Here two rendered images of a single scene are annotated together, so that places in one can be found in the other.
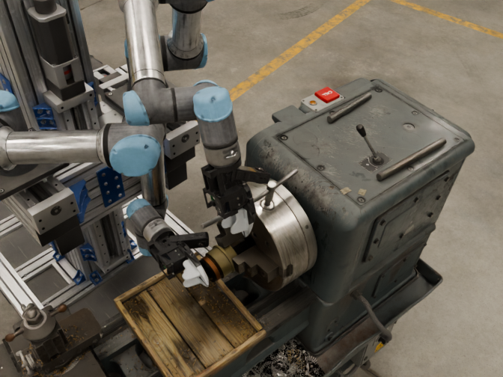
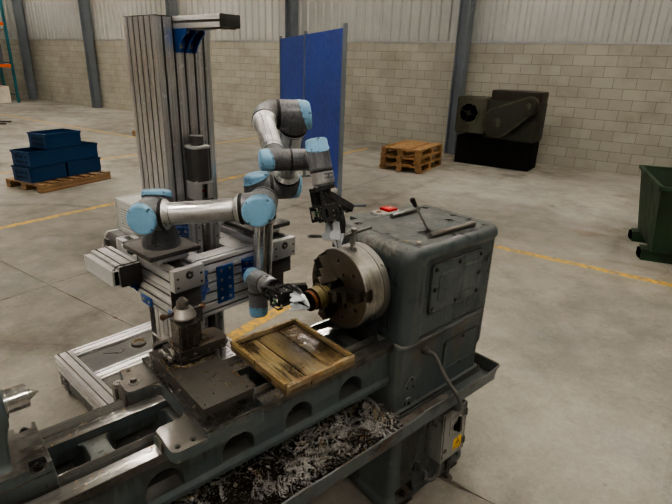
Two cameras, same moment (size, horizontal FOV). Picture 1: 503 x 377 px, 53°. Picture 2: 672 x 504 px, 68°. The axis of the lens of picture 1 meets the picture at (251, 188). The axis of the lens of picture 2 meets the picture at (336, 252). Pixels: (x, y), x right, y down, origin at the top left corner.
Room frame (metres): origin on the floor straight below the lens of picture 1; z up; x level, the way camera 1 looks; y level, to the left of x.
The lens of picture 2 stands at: (-0.80, 0.05, 1.87)
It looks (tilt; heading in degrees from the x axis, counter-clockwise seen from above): 21 degrees down; 359
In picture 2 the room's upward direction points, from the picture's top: 2 degrees clockwise
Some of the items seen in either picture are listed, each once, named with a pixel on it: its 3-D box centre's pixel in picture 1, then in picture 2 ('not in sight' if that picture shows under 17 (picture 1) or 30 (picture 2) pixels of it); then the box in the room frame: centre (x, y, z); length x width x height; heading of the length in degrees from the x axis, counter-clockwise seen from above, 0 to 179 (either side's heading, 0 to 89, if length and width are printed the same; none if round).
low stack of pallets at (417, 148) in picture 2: not in sight; (411, 155); (9.12, -1.60, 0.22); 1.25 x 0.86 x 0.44; 148
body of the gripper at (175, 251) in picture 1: (171, 252); (279, 293); (0.86, 0.22, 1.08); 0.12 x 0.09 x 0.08; 41
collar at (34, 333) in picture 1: (37, 322); (183, 311); (0.59, 0.49, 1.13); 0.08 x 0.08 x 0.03
